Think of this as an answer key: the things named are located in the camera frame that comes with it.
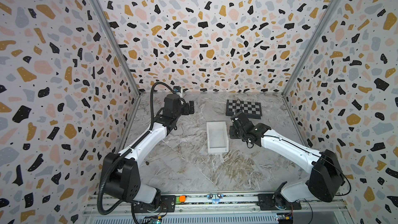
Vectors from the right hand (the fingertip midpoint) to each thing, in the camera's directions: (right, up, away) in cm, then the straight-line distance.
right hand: (234, 130), depth 85 cm
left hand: (-25, +16, -1) cm, 30 cm away
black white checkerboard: (+17, +11, +24) cm, 32 cm away
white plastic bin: (-9, -6, +11) cm, 15 cm away
